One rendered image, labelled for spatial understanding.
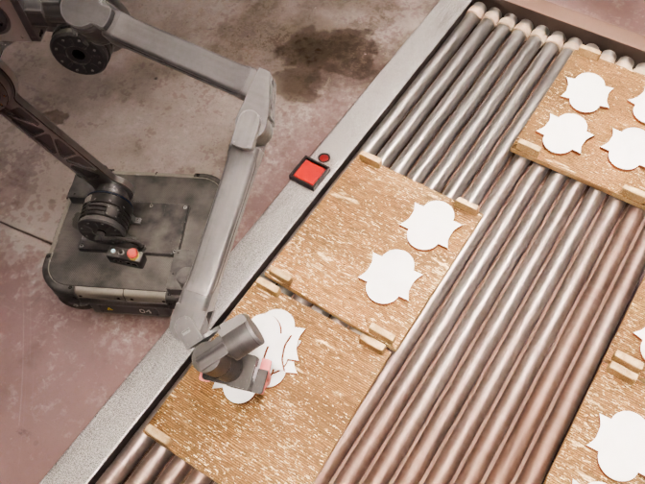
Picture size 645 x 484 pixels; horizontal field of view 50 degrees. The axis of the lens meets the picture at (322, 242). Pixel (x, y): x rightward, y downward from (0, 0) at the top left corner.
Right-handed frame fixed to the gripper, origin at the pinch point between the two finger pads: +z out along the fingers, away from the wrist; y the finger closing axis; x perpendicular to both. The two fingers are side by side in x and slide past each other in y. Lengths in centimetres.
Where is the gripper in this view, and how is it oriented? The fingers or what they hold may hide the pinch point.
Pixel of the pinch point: (247, 375)
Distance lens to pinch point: 143.9
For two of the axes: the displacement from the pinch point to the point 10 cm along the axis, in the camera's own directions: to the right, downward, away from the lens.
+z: 2.8, 3.5, 9.0
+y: -9.3, -1.3, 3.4
